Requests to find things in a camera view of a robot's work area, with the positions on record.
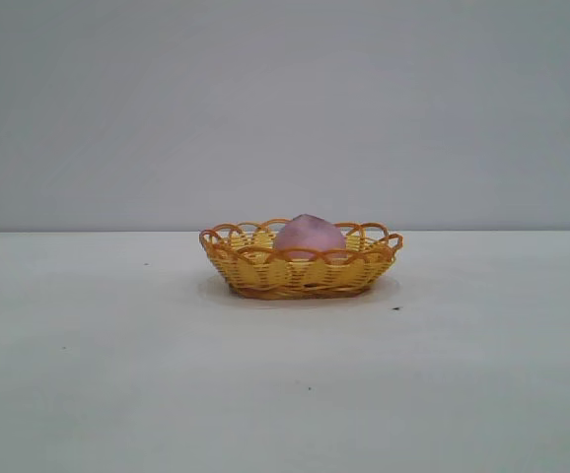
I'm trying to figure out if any pink peach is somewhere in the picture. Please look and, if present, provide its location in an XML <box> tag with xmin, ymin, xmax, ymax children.
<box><xmin>271</xmin><ymin>212</ymin><xmax>348</xmax><ymax>262</ymax></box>

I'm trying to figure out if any yellow woven wicker basket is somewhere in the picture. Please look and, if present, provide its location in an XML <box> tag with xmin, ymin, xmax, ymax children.
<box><xmin>197</xmin><ymin>214</ymin><xmax>405</xmax><ymax>301</ymax></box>

